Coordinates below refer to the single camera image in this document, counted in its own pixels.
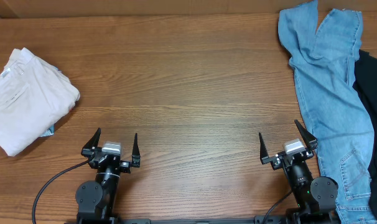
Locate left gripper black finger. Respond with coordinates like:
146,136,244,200
132,133,141,161
83,128,101,149

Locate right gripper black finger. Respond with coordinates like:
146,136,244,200
294,119,318,149
259,133,269,159

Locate light blue denim jeans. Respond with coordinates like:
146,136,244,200
278,1,376,223

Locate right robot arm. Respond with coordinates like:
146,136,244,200
254,120,340,224

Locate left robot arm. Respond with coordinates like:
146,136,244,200
75,128,141,223

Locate light blue patterned folded cloth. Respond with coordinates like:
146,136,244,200
40,124,55,138

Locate folded beige trousers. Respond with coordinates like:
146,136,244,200
0,48,80,157

